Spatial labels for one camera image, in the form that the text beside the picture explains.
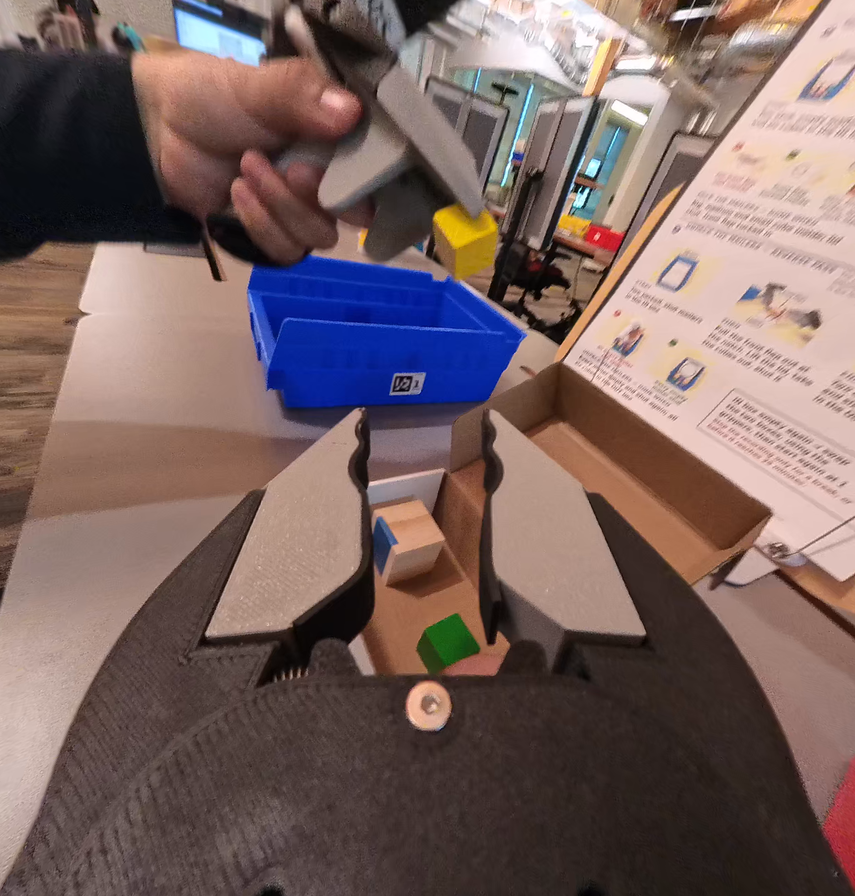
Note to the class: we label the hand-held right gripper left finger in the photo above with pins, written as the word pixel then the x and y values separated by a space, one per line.
pixel 294 560

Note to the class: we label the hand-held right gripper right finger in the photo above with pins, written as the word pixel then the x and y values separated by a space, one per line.
pixel 560 560

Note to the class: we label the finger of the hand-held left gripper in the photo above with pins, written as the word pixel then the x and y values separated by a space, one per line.
pixel 427 133
pixel 399 231

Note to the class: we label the yellow wooden cube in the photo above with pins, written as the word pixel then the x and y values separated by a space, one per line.
pixel 469 245

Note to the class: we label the white cardboard mailer box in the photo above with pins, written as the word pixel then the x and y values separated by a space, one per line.
pixel 644 476

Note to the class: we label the blue plastic bin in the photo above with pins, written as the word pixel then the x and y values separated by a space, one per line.
pixel 385 350

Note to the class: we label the large wooden cube blue face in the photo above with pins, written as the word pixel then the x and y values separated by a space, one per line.
pixel 417 539

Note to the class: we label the green wooden cube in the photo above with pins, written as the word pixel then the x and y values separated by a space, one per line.
pixel 447 640

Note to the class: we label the person's left hand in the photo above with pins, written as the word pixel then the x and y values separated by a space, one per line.
pixel 210 119

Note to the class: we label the framed monitor on stand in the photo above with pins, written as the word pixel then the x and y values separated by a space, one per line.
pixel 560 168
pixel 480 133

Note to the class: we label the lit computer screen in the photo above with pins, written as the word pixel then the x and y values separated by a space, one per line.
pixel 217 35

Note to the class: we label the wooden table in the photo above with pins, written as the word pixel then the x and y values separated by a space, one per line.
pixel 581 255

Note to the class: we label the small red bin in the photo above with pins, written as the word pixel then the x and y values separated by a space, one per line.
pixel 604 238

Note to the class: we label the instruction sheet on stand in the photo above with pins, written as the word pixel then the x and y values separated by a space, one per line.
pixel 609 280

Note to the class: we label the printed instruction sheet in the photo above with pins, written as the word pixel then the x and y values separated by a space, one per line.
pixel 749 245

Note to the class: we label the red plastic bin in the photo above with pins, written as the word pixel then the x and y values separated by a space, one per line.
pixel 854 826

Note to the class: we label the dark monitor with pale frame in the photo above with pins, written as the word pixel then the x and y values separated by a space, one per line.
pixel 679 175

